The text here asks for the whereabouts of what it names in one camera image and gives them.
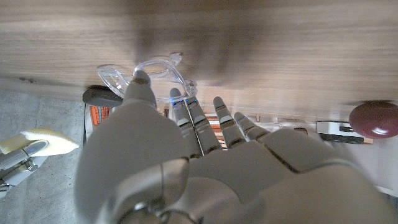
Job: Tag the clear-framed glasses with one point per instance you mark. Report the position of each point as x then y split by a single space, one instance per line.
161 67

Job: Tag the white power strip black plugs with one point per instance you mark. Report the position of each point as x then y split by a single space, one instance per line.
335 132

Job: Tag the dark red ball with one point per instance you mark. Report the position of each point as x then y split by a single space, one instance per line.
373 119

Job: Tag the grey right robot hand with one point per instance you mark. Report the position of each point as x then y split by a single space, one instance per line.
18 165

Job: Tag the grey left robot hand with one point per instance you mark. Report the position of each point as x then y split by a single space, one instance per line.
217 180

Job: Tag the black glasses case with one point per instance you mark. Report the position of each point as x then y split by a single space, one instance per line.
99 97

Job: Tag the black backdrop stand pole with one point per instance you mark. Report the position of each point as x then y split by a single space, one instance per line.
84 124

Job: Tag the pale yellow cleaning cloth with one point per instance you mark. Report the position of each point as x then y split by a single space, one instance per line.
46 141

